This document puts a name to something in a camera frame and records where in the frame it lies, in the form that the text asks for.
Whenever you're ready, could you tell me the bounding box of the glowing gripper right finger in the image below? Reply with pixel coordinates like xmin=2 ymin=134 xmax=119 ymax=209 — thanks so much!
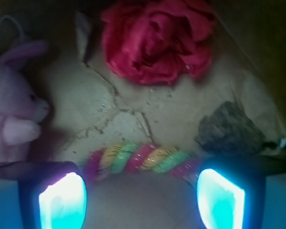
xmin=197 ymin=156 xmax=286 ymax=229

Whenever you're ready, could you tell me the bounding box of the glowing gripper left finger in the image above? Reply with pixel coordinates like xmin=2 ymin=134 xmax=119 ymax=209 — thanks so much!
xmin=0 ymin=162 xmax=87 ymax=229

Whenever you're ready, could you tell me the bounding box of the brown rough rock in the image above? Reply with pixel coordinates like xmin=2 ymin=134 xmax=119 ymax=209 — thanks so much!
xmin=194 ymin=101 xmax=265 ymax=156

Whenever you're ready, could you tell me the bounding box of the twisted multicolour candy cane toy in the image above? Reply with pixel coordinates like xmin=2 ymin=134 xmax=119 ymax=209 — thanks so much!
xmin=83 ymin=143 xmax=204 ymax=182

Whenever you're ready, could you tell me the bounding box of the pink plush bunny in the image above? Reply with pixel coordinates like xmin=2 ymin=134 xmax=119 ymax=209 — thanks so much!
xmin=0 ymin=15 xmax=51 ymax=165

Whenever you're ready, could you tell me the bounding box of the brown paper bag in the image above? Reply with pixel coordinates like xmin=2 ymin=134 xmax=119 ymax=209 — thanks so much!
xmin=0 ymin=0 xmax=286 ymax=229

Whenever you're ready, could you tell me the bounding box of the red crumpled paper ball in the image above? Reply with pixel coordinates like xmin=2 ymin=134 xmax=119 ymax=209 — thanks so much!
xmin=101 ymin=0 xmax=215 ymax=84

